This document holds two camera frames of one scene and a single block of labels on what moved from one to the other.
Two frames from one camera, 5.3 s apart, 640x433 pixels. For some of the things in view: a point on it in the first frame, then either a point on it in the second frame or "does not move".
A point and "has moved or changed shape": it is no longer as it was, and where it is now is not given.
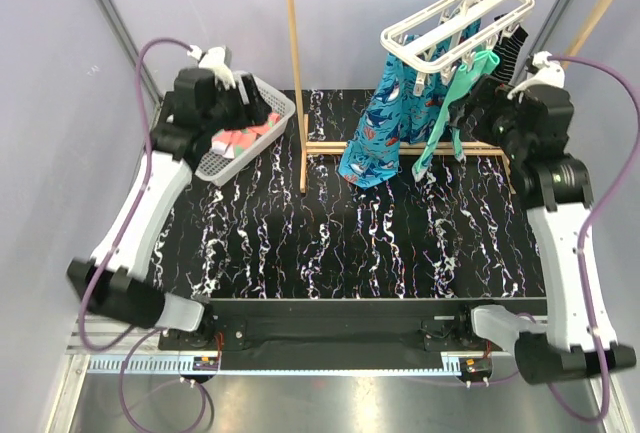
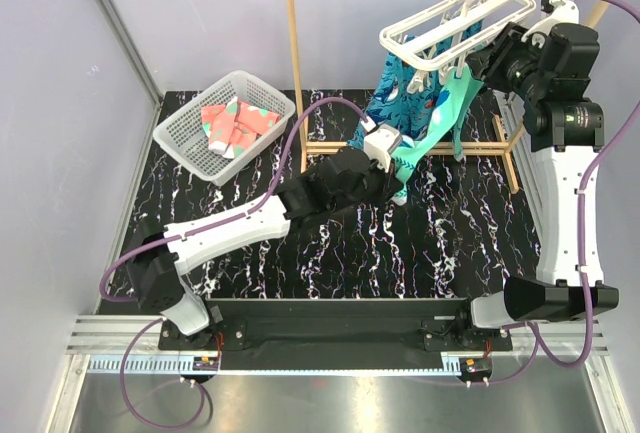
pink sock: [246, 136] does not move
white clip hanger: [453, 36] does not move
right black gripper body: [497, 123] to [510, 66]
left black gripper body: [230, 112] to [374, 188]
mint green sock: [461, 81] has moved or changed shape
